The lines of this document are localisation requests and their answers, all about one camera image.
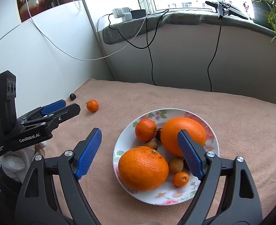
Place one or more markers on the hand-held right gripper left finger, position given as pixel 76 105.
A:
pixel 88 154

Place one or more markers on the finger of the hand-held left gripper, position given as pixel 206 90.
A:
pixel 67 112
pixel 54 106

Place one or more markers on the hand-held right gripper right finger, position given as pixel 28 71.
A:
pixel 190 154

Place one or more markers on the brown kiwi fruit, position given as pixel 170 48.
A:
pixel 175 164

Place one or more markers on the small tangerine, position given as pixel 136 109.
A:
pixel 145 130
pixel 92 106

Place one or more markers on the small kumquat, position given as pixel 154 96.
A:
pixel 181 179

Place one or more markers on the white floral plate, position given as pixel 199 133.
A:
pixel 166 192

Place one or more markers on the large orange with green stem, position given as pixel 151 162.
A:
pixel 142 171

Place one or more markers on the person's left forearm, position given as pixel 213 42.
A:
pixel 7 185

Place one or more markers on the person's left hand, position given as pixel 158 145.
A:
pixel 12 164

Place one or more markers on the large smooth orange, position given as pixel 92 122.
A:
pixel 175 133

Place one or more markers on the beige towel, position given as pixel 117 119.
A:
pixel 234 126

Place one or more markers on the dark box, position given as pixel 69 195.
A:
pixel 52 2

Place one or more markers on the red patterned vase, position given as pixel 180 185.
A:
pixel 32 4

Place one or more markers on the white power adapter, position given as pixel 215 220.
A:
pixel 127 17
pixel 119 12

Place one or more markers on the black power brick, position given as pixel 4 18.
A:
pixel 138 14

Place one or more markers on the grey windowsill cloth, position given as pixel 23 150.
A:
pixel 187 18

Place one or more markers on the black flat electronic device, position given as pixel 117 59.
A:
pixel 234 10

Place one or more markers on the potted spider plant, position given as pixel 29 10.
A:
pixel 261 11

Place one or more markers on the dark plum near wall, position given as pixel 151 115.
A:
pixel 72 96

